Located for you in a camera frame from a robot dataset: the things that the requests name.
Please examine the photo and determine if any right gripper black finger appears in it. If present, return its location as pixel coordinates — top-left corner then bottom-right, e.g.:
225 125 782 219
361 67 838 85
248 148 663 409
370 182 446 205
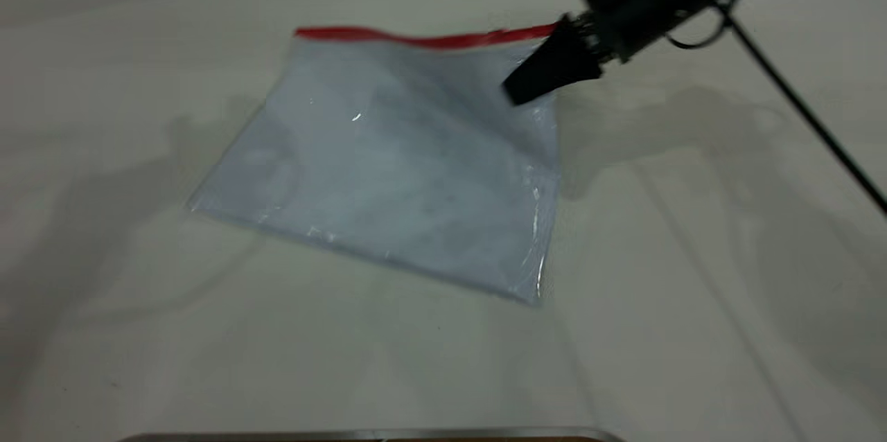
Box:
509 47 605 107
502 15 594 99

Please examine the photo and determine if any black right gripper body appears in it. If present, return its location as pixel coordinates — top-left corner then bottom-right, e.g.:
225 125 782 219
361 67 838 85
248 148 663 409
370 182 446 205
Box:
577 0 697 63

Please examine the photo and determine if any clear plastic bag red zipper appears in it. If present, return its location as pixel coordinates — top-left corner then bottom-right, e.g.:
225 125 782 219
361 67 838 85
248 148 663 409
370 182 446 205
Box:
187 24 563 308

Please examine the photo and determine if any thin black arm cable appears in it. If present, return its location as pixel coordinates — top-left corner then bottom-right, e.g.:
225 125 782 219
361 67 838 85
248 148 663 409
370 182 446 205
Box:
665 2 887 215

